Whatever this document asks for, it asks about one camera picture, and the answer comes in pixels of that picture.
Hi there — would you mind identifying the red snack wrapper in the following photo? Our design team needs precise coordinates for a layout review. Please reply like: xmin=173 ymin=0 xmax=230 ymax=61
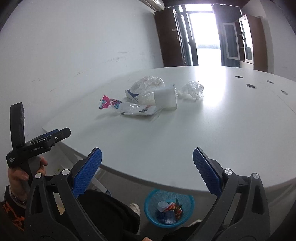
xmin=164 ymin=202 xmax=175 ymax=212

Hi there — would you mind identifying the blue plastic package bag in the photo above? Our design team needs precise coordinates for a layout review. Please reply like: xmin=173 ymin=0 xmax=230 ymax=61
xmin=157 ymin=201 xmax=176 ymax=225

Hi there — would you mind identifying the pink printed wrapper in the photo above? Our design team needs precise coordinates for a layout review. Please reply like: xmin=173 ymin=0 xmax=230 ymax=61
xmin=99 ymin=95 xmax=122 ymax=109

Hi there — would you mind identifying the clear printed plastic bag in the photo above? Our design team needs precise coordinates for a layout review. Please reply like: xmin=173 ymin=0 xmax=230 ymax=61
xmin=115 ymin=102 xmax=162 ymax=116

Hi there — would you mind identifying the clear plastic wrap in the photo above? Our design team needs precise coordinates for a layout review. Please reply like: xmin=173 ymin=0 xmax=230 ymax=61
xmin=177 ymin=81 xmax=204 ymax=101

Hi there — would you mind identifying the white plastic bag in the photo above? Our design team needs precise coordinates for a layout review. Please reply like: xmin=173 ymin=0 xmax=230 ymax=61
xmin=130 ymin=76 xmax=165 ymax=95

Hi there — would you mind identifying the clear yellow snack bag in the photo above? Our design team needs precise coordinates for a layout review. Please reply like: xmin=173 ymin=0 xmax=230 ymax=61
xmin=174 ymin=199 xmax=183 ymax=220

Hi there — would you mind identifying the white blue HP box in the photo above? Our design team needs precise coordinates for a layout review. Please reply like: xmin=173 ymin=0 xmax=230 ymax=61
xmin=125 ymin=89 xmax=139 ymax=103

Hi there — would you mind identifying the blue mesh trash basket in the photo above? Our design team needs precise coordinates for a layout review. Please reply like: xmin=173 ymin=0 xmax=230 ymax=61
xmin=144 ymin=190 xmax=195 ymax=228

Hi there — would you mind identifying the person's left hand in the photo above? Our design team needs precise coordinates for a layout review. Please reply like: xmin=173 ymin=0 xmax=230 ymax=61
xmin=7 ymin=156 xmax=48 ymax=202

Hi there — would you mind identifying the orange black patterned sleeve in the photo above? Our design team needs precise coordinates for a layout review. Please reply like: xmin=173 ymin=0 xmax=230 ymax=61
xmin=1 ymin=186 xmax=26 ymax=240

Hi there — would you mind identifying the white shoe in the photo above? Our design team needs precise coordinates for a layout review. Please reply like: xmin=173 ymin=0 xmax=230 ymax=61
xmin=128 ymin=203 xmax=141 ymax=216

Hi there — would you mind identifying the dark brown door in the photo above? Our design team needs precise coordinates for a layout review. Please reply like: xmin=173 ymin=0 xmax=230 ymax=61
xmin=154 ymin=7 xmax=191 ymax=67

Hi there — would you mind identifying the brown cabinet with glass door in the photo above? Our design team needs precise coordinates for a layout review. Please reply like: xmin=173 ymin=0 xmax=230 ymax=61
xmin=238 ymin=14 xmax=268 ymax=72

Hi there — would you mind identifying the beaded wrist bracelet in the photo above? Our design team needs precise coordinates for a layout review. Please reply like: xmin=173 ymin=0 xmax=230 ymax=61
xmin=9 ymin=185 xmax=28 ymax=207

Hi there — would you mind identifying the white wall air conditioner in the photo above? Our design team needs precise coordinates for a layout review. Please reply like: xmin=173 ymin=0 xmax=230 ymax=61
xmin=140 ymin=0 xmax=165 ymax=11

